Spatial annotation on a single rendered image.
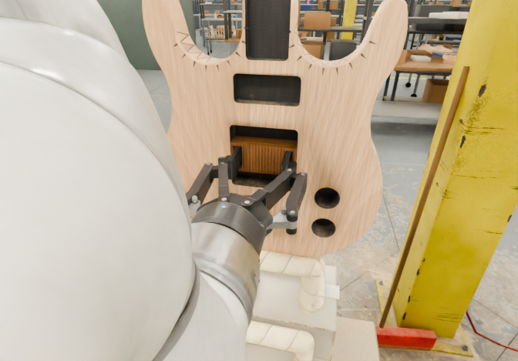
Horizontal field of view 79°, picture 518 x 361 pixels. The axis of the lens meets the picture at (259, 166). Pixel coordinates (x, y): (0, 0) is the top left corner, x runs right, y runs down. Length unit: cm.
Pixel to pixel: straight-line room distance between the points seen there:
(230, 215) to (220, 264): 6
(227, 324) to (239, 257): 7
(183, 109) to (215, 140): 6
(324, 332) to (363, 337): 23
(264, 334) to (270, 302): 8
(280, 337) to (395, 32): 45
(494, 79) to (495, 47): 10
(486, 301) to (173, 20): 228
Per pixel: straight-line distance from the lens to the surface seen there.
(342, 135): 44
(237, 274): 25
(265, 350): 66
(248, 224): 29
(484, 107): 135
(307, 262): 54
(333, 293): 65
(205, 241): 25
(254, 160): 47
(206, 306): 18
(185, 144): 50
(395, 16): 42
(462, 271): 176
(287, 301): 62
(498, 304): 246
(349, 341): 81
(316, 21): 499
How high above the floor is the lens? 159
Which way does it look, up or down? 28 degrees down
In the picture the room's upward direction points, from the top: straight up
